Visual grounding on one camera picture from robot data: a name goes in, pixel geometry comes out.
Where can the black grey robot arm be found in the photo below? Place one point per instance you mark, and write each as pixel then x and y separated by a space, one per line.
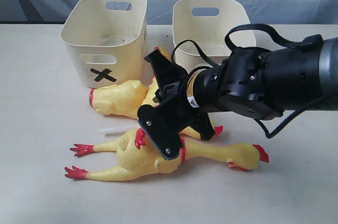
pixel 298 77

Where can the severed chicken head with tube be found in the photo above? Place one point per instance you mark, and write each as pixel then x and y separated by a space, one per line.
pixel 187 131

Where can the headless yellow chicken body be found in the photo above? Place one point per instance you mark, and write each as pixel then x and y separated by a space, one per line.
pixel 119 99

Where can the cream bin marked X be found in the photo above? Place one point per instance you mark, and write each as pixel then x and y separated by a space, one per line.
pixel 106 40

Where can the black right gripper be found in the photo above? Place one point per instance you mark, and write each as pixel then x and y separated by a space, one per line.
pixel 186 98

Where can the cream bin marked O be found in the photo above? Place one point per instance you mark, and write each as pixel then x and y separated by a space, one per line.
pixel 207 22

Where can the small whole yellow rubber chicken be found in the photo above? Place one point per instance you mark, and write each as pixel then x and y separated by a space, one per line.
pixel 153 86

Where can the large whole yellow rubber chicken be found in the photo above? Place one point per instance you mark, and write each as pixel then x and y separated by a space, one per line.
pixel 138 157

